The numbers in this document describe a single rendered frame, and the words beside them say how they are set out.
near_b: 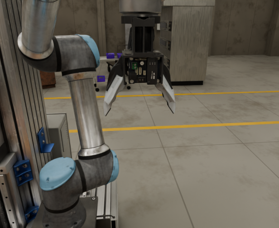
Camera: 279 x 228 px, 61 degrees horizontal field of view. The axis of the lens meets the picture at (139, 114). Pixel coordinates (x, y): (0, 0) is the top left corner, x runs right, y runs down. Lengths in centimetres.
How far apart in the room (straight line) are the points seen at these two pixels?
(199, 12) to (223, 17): 620
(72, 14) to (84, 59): 1087
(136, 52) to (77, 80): 42
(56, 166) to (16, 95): 28
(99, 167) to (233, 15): 1225
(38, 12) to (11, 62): 34
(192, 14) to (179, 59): 111
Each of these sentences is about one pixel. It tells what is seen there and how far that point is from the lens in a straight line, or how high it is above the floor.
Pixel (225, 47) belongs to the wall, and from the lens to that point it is 1280.
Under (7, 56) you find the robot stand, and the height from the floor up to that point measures 160.
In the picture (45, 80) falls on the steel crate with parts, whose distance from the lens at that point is 655.
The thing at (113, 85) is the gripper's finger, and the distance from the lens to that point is 48.
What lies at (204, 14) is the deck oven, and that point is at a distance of 651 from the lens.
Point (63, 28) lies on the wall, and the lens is 1176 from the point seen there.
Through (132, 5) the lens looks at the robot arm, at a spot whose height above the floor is 173.
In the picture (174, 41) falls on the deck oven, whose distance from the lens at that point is 632.
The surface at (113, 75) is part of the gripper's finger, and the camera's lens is 48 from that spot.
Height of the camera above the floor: 172
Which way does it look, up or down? 22 degrees down
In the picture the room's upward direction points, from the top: straight up
